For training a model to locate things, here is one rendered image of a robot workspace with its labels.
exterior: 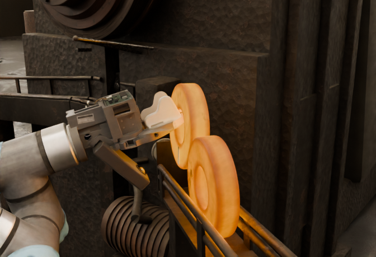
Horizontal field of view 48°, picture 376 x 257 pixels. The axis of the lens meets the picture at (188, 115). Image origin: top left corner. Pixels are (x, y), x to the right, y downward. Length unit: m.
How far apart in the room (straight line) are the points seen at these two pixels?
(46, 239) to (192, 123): 0.28
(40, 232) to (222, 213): 0.26
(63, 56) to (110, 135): 0.76
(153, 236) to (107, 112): 0.34
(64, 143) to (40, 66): 0.89
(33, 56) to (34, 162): 0.92
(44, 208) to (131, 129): 0.19
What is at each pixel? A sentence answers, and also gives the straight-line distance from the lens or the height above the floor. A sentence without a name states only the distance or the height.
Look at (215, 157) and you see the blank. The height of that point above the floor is 0.78.
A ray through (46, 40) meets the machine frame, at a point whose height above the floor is 0.86.
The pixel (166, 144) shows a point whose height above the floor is 0.71.
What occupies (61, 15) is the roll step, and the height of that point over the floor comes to 0.95.
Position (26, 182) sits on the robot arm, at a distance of 0.72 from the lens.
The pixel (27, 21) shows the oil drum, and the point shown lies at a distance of 4.16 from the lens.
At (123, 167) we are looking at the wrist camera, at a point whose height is 0.72.
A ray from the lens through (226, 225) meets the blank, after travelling 0.60.
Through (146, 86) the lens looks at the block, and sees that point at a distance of 1.02.
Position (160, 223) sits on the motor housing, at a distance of 0.94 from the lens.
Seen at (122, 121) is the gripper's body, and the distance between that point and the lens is 0.70.
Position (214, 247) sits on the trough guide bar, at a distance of 0.56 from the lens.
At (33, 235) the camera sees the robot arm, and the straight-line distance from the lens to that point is 0.64.
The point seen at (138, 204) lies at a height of 0.56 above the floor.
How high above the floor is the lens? 0.99
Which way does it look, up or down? 16 degrees down
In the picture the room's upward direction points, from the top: straight up
